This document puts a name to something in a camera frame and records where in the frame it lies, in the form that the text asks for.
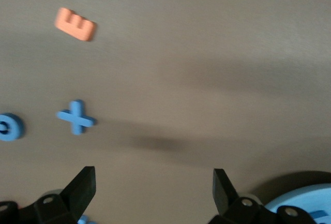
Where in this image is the blue foam letter m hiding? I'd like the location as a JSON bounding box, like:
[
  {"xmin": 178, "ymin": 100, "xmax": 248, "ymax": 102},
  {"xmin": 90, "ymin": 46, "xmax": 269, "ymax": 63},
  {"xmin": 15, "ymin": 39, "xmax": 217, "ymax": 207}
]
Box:
[{"xmin": 77, "ymin": 215, "xmax": 98, "ymax": 224}]

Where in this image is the blue foam letter e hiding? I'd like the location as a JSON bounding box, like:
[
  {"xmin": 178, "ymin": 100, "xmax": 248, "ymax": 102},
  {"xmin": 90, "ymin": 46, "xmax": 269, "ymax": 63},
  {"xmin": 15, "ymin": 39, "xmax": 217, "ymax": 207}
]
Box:
[{"xmin": 0, "ymin": 112, "xmax": 26, "ymax": 142}]

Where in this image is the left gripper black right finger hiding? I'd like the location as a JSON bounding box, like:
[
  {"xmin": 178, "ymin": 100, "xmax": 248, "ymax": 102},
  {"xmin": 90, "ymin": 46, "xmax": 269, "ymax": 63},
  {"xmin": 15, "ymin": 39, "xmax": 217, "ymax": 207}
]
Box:
[{"xmin": 209, "ymin": 168, "xmax": 261, "ymax": 224}]

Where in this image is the blue plate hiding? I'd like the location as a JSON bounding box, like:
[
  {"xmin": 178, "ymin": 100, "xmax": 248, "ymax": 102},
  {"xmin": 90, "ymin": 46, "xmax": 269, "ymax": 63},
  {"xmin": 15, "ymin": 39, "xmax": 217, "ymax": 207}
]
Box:
[{"xmin": 263, "ymin": 184, "xmax": 331, "ymax": 224}]

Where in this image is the orange foam letter E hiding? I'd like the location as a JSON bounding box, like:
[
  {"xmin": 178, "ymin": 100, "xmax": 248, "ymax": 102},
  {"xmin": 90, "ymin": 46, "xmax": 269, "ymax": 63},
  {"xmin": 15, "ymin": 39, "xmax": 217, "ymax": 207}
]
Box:
[{"xmin": 55, "ymin": 7, "xmax": 98, "ymax": 42}]

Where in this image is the blue foam letter x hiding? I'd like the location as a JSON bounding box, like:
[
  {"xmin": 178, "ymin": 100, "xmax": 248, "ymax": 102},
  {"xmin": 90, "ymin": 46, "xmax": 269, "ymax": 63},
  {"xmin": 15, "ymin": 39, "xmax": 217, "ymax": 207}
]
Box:
[{"xmin": 55, "ymin": 99, "xmax": 97, "ymax": 136}]

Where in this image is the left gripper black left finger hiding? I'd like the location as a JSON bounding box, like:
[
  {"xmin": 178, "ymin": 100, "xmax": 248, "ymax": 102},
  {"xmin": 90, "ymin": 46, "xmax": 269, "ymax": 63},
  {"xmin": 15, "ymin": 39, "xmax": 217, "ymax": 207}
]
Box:
[{"xmin": 33, "ymin": 166, "xmax": 97, "ymax": 224}]

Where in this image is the blue foam letter a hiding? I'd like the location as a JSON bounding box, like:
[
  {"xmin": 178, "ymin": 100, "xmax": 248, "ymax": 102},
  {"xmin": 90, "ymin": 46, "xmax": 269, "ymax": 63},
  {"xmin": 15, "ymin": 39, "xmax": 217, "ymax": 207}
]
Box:
[{"xmin": 309, "ymin": 210, "xmax": 327, "ymax": 221}]

